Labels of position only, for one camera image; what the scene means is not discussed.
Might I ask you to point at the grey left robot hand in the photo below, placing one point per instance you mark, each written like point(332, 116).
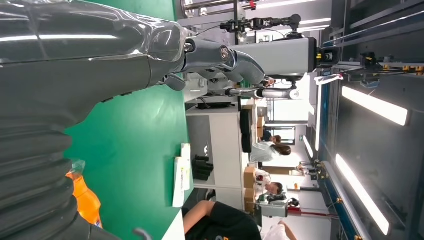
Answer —
point(82, 66)

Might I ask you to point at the white machine with column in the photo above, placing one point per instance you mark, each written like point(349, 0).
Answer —
point(212, 89)

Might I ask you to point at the white tube with yellow label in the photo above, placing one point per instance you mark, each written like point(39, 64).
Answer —
point(186, 155)
point(178, 185)

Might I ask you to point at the black dumbbells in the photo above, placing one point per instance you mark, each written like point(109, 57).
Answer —
point(202, 167)

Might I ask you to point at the white cabinet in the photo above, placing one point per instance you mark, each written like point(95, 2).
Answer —
point(225, 149)

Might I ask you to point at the black chair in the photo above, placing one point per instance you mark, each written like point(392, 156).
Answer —
point(246, 132)

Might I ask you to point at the brown cardboard box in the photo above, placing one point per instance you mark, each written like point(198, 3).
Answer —
point(249, 177)
point(250, 200)
point(260, 127)

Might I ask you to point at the white desk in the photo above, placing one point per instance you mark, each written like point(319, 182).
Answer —
point(175, 232)

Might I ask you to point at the grey background robot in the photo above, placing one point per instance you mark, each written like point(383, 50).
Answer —
point(275, 56)

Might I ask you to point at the person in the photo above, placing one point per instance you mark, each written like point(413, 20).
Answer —
point(273, 187)
point(265, 152)
point(269, 136)
point(276, 233)
point(225, 225)

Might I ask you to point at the grey box machine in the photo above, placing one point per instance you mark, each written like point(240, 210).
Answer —
point(273, 210)

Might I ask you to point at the long ceiling light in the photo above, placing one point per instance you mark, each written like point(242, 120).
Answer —
point(308, 147)
point(374, 106)
point(362, 195)

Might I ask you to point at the black camera rig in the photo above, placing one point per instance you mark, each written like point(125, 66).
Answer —
point(261, 23)

